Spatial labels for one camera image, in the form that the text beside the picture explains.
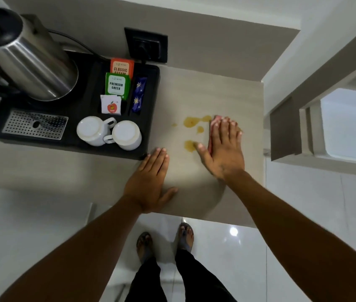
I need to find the orange tea bag packet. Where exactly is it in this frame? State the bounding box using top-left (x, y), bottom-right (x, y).
top-left (110, 58), bottom-right (135, 79)

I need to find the yellow liquid spill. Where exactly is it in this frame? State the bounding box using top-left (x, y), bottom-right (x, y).
top-left (172, 115), bottom-right (213, 153)

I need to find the black power cable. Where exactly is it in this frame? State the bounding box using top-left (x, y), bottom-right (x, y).
top-left (48, 29), bottom-right (111, 61)

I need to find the green tea bag packet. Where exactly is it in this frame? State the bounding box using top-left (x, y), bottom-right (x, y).
top-left (104, 72), bottom-right (131, 101)

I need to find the person's left leg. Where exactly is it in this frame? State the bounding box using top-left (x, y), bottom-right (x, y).
top-left (124, 256), bottom-right (168, 302)

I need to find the pink cleaning cloth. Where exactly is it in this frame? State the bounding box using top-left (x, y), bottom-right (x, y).
top-left (208, 115), bottom-right (223, 155)

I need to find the person's right hand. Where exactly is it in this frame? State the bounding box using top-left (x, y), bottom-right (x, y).
top-left (196, 117), bottom-right (245, 181)

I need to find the black serving tray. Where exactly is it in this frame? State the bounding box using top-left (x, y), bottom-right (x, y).
top-left (0, 50), bottom-right (160, 161)

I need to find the white window frame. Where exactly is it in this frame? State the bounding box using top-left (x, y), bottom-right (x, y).
top-left (270, 53), bottom-right (356, 178)

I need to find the person's sandal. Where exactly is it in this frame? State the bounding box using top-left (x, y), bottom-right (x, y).
top-left (177, 222), bottom-right (195, 253)
top-left (136, 232), bottom-right (154, 264)

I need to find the person's right forearm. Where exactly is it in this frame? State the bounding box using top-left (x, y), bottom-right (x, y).
top-left (223, 169), bottom-right (356, 302)

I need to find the person's left sandal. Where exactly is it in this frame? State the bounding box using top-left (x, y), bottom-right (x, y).
top-left (136, 232), bottom-right (154, 264)

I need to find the white tea bag packet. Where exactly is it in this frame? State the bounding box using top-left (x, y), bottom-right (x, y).
top-left (100, 95), bottom-right (122, 116)

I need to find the person's right sandal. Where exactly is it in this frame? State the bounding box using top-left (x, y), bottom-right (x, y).
top-left (177, 222), bottom-right (195, 253)

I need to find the person's right leg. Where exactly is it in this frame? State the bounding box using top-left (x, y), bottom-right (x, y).
top-left (175, 249), bottom-right (238, 302)

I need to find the person's left hand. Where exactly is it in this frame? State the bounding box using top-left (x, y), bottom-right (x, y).
top-left (123, 148), bottom-right (178, 214)

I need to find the black wall socket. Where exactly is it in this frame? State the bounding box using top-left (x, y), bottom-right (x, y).
top-left (124, 27), bottom-right (168, 64)

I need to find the perforated metal drip grate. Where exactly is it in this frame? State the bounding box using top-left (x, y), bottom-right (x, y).
top-left (2, 110), bottom-right (69, 141)

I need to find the person's left forearm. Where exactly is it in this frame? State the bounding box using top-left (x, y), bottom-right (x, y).
top-left (0, 195), bottom-right (144, 302)

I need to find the person's leg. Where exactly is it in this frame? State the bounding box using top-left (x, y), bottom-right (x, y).
top-left (175, 249), bottom-right (238, 302)
top-left (124, 256), bottom-right (168, 302)

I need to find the blue sachet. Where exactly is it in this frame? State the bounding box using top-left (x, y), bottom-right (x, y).
top-left (131, 94), bottom-right (143, 114)
top-left (135, 77), bottom-right (148, 95)

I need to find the white ceramic cup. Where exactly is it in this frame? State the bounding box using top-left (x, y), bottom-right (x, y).
top-left (76, 116), bottom-right (117, 147)
top-left (104, 120), bottom-right (142, 151)

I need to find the stainless steel electric kettle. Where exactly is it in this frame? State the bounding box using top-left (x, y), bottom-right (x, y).
top-left (0, 8), bottom-right (79, 102)

